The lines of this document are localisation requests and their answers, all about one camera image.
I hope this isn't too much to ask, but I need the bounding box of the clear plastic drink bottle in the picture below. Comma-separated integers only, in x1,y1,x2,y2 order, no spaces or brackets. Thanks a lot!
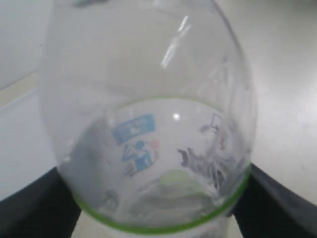
39,0,256,238

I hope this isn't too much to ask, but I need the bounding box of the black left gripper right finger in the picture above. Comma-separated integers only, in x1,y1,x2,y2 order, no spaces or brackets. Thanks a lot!
231,165,317,238

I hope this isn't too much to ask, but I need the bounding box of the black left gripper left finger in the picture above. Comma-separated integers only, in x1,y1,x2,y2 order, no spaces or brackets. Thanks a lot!
0,168,81,238

